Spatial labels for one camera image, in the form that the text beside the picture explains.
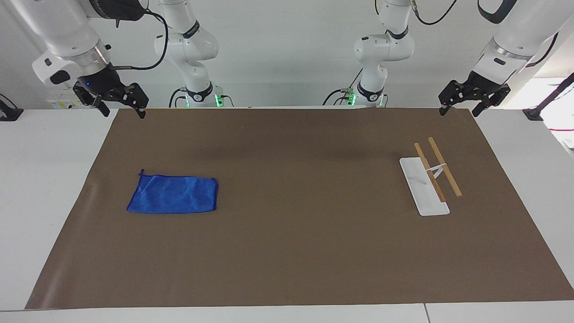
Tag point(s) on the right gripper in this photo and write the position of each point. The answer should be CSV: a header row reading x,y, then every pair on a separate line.
x,y
99,80

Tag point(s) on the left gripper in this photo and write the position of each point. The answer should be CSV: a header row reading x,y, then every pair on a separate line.
x,y
486,83

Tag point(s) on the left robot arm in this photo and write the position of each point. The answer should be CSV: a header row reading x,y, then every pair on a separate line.
x,y
515,31

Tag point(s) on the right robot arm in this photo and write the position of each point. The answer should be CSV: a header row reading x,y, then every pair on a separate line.
x,y
63,27

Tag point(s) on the blue towel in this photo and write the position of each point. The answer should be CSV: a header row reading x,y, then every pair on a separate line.
x,y
172,194

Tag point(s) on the black stand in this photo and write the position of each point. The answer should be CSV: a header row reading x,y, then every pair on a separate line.
x,y
10,112
549,96

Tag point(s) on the white rack with wooden bars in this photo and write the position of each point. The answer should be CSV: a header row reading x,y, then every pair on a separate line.
x,y
423,188

